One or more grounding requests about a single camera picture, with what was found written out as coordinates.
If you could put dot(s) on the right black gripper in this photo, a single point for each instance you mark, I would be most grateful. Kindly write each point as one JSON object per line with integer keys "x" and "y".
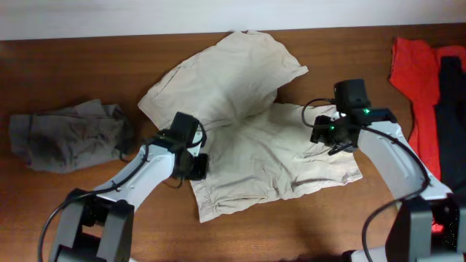
{"x": 322, "y": 128}

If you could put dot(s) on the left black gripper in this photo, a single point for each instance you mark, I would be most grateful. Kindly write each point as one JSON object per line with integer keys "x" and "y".
{"x": 199, "y": 167}

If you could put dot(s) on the beige cargo shorts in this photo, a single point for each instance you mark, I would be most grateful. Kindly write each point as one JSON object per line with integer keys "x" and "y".
{"x": 259, "y": 150}

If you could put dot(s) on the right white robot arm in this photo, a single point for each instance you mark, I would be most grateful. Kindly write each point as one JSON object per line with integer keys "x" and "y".
{"x": 430, "y": 223}

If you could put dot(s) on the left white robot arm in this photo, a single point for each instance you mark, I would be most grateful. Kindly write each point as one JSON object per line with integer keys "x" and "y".
{"x": 97, "y": 225}

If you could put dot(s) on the red garment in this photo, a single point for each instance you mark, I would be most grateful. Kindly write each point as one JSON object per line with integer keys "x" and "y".
{"x": 415, "y": 73}

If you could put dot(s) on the black garment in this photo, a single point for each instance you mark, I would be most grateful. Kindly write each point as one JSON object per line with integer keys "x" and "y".
{"x": 450, "y": 116}

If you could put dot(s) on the grey crumpled garment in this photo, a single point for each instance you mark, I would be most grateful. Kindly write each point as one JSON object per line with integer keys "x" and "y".
{"x": 72, "y": 138}

